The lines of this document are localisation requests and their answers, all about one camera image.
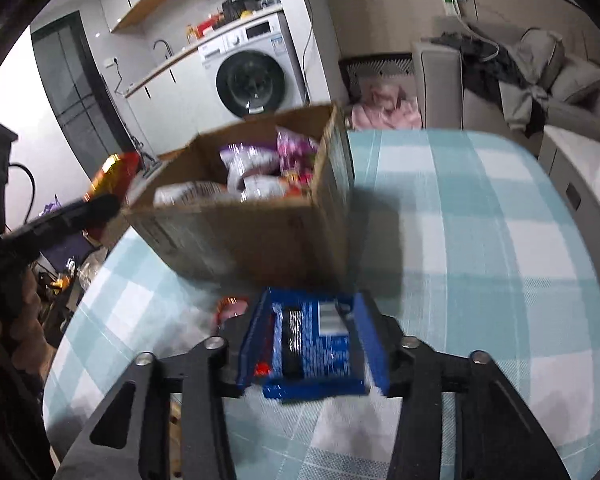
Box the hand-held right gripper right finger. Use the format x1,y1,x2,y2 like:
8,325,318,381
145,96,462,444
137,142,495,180
352,290,573,480

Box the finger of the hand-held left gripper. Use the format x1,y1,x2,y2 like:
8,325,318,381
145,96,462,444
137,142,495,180
2,194,122,266

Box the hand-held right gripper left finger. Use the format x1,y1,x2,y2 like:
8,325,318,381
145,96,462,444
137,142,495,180
55,287,276,480

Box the small red snack packet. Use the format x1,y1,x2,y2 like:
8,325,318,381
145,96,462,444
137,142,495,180
215,296,253,328

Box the large red chips packet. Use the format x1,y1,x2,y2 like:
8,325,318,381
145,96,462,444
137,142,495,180
82,151,143,251

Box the blue biscuit packet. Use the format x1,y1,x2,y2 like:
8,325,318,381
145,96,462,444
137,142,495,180
252,299,371,401

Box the cream biscuit packet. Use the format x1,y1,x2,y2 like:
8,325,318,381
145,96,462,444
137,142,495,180
152,180,231,207

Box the brown cardboard box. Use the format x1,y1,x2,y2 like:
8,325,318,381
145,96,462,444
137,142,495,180
122,102,356,286

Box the purple and white snack packet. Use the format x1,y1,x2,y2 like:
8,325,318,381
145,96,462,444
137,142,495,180
219,142,291,203

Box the purple candy packet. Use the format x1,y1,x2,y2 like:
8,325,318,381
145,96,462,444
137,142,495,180
276,127,321,196

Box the person's left hand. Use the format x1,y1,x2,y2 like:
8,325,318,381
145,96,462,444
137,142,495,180
0,267,56,376

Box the stick vacuum cleaner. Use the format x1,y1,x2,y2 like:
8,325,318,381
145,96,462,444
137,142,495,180
112,57,163,171

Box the dark glass door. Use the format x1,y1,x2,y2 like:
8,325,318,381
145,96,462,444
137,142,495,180
30,10,148,181

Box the checked teal tablecloth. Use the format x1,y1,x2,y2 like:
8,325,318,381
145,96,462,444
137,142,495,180
42,127,600,480

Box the white counter cabinets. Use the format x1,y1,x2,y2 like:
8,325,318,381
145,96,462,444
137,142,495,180
125,50,221,153

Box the white washing machine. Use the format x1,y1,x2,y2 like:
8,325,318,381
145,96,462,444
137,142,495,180
197,7,308,121

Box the pink cloth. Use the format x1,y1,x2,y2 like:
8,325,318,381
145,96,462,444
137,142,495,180
350,80,423,131

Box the beige sofa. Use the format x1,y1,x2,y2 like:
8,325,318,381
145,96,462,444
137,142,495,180
411,27,600,146

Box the black pot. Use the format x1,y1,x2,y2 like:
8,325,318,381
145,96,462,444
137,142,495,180
221,0,261,18

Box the patterned laundry basket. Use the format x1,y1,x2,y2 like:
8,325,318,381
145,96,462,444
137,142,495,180
339,55,416,131

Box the dark clothes pile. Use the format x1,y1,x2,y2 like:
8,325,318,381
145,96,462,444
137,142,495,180
430,31,551,136

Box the grey cushion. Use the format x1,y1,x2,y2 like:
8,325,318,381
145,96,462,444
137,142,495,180
512,27,566,91

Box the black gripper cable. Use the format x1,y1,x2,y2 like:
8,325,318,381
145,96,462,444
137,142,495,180
7,162,36,226

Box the wooden wall cabinet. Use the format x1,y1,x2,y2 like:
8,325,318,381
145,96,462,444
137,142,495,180
97,0,188,35

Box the black wall cable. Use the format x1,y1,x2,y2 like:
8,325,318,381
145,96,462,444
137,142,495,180
302,0,316,106

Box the white charging cable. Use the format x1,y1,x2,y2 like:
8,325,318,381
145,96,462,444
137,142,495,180
452,7,501,61

